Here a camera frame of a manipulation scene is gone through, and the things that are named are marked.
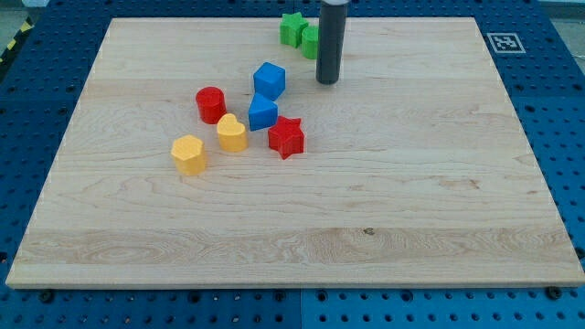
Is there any red star block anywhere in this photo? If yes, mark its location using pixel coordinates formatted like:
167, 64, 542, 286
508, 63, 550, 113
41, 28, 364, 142
268, 116, 304, 160

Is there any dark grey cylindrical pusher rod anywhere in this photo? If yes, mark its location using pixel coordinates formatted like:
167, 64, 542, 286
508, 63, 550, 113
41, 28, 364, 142
315, 0, 349, 85

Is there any red cylinder block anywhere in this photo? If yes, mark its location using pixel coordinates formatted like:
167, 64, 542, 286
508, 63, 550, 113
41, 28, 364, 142
195, 86, 227, 124

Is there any yellow black hazard tape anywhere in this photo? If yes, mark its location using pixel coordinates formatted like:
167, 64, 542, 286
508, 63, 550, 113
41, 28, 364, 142
1, 16, 35, 66

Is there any yellow heart block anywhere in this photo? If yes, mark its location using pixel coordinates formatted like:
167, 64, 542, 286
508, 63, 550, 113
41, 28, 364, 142
217, 113, 249, 153

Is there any blue cube block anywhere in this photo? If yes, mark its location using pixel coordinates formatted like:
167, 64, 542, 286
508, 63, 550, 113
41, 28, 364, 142
253, 62, 286, 101

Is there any blue triangle block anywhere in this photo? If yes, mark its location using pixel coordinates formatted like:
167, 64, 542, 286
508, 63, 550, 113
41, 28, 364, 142
248, 93, 278, 131

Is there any white fiducial marker tag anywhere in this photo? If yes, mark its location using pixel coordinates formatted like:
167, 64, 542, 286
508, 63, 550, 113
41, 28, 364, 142
487, 32, 526, 54

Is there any yellow hexagon block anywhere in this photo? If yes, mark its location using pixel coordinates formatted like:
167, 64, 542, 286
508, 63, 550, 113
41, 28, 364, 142
171, 134, 207, 175

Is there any light wooden board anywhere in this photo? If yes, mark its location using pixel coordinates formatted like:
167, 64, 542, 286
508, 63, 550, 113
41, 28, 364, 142
6, 17, 584, 290

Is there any green star block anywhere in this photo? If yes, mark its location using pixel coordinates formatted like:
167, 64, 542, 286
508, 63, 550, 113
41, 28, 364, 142
279, 12, 309, 48

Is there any green cylinder block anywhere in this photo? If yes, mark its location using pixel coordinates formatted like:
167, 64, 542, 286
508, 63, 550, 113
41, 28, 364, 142
301, 26, 319, 59

